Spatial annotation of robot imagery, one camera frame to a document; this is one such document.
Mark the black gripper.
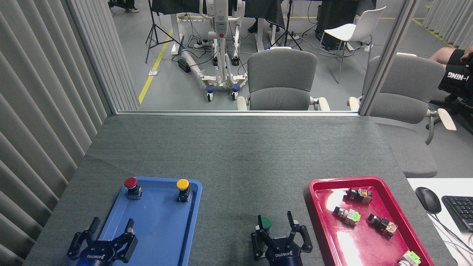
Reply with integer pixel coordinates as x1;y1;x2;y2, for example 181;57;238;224
67;217;138;266
251;211;313;266

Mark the green push button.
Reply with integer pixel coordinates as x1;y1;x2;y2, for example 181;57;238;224
257;216;272;249

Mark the red push button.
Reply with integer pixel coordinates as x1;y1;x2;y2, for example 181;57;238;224
124;177;143;200

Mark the yellow push button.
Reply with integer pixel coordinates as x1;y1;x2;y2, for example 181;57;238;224
176;179;191;202

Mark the blue plastic tray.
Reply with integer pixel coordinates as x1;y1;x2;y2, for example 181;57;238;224
87;177;203;266

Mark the red plastic tray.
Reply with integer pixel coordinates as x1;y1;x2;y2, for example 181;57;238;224
309;176;435;266

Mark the black computer mouse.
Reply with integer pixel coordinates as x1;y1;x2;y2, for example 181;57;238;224
415;187;442;214

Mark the grey office chair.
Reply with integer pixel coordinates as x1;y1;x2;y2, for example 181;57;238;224
237;47;330;111
347;52;457;178

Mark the white desk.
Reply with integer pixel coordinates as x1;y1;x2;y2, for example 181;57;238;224
406;178;473;266

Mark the black keyboard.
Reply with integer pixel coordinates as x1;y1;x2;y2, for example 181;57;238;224
442;195;473;232

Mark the white stand on wheels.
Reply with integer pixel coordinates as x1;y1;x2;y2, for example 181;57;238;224
181;0;248;102

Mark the black tripod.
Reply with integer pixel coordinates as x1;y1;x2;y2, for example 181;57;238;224
271;0;303;51
145;0;182;63

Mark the black office chair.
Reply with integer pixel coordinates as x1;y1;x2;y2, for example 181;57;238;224
426;94;473;135

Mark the white plastic chair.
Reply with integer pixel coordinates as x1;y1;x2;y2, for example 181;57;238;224
317;6;387;83

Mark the black cloth covered table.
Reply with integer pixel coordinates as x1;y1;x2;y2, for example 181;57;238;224
152;0;292;29

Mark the grey switch with green base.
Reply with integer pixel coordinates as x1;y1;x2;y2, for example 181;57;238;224
332;206;361;226

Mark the black switch with orange window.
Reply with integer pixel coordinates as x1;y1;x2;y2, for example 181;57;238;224
343;187;373;205

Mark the black switch with orange base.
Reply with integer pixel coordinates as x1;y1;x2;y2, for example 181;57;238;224
367;214;398;238

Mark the white switch with green base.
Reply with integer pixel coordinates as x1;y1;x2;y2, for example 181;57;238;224
397;250;421;266

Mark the silver frame rail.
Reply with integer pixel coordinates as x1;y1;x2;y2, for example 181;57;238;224
115;110;361;117

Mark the black mouse cable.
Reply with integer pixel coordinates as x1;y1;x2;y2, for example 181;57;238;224
430;212;473;255

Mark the silver post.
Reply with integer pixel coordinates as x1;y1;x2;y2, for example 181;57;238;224
358;0;422;116

